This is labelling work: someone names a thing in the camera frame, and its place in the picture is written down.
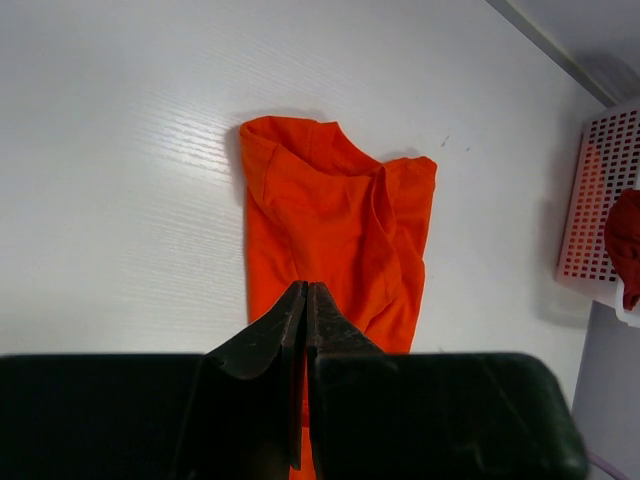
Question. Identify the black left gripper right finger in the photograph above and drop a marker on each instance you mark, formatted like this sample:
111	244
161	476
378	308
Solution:
485	415

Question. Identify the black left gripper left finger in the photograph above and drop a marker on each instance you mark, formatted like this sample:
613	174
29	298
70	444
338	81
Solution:
233	413

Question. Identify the orange t shirt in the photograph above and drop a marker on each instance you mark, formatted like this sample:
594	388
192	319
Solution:
320	210

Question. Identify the dark red t shirt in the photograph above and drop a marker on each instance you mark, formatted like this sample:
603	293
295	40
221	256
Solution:
622	244

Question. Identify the white plastic basket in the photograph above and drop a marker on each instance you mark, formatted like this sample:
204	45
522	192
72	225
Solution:
608	164

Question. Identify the beige rail at table edge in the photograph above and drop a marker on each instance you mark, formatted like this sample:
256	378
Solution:
596	42

